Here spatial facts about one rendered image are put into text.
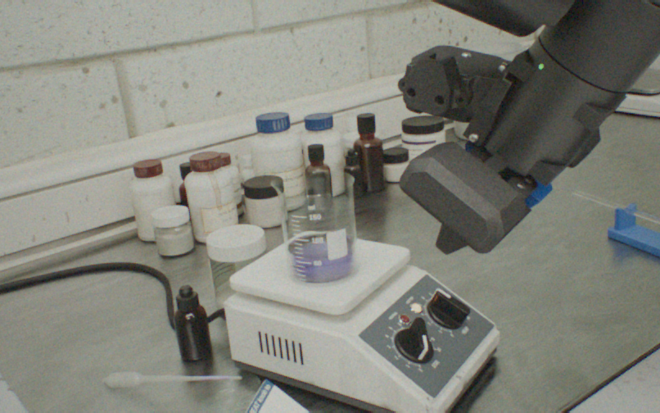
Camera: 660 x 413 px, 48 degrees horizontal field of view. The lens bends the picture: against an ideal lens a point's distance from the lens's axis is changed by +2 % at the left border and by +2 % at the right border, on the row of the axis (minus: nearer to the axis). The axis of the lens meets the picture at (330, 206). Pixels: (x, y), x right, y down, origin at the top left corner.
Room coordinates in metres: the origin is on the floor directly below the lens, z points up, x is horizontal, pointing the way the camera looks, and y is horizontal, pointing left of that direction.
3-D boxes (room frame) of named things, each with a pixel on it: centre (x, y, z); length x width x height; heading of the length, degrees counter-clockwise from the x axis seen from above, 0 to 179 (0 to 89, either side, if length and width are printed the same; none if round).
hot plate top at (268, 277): (0.57, 0.01, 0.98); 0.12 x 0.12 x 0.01; 54
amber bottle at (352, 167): (0.99, -0.04, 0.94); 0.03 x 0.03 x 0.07
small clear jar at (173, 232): (0.84, 0.20, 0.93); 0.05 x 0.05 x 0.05
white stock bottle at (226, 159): (0.96, 0.15, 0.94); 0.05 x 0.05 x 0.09
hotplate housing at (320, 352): (0.56, -0.01, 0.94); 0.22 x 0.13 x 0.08; 54
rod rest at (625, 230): (0.73, -0.35, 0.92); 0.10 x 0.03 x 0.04; 25
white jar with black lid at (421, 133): (1.10, -0.16, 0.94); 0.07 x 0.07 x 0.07
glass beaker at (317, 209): (0.56, 0.01, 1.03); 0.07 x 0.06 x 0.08; 69
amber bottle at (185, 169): (0.94, 0.18, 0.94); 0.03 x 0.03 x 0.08
